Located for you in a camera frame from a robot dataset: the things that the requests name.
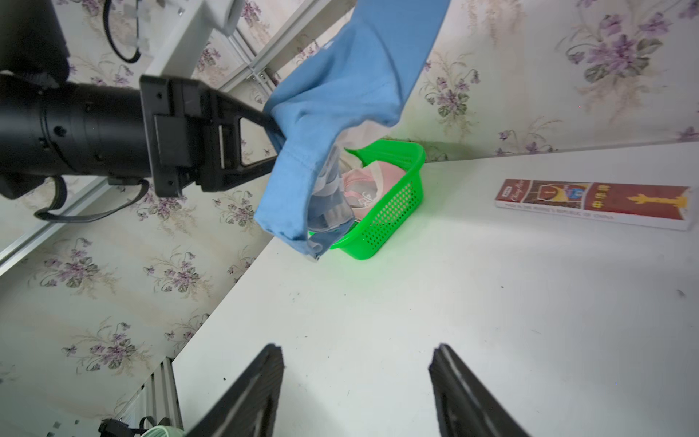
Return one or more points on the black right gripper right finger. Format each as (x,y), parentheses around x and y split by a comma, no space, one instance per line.
(464,405)

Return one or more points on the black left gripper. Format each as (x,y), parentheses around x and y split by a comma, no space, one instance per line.
(193,136)

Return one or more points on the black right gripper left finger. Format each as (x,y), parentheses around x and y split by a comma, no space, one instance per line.
(249,407)

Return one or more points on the light blue baseball cap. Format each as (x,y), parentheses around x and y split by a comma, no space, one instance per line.
(349,94)

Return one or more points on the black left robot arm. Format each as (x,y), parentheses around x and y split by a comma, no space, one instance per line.
(52,128)

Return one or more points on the pink baseball cap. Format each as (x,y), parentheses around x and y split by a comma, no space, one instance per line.
(364,188)

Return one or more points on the green pencil cup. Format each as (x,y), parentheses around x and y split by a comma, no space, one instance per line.
(164,431)

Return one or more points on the green plastic basket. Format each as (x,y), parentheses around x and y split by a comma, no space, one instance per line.
(367,236)

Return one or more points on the red cigarette carton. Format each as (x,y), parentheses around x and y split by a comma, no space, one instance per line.
(655,206)

